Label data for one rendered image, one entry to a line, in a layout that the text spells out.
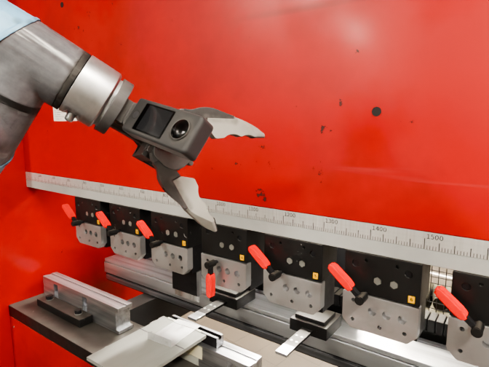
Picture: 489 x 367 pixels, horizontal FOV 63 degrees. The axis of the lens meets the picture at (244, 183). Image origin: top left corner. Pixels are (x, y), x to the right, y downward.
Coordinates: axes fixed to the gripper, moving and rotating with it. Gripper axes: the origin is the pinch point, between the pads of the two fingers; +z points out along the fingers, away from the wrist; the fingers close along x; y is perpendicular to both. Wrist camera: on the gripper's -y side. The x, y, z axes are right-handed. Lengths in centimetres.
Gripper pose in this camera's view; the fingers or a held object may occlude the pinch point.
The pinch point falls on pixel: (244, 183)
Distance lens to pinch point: 54.5
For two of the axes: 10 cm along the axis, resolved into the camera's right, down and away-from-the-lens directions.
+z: 7.7, 4.8, 4.1
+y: -4.6, -0.3, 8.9
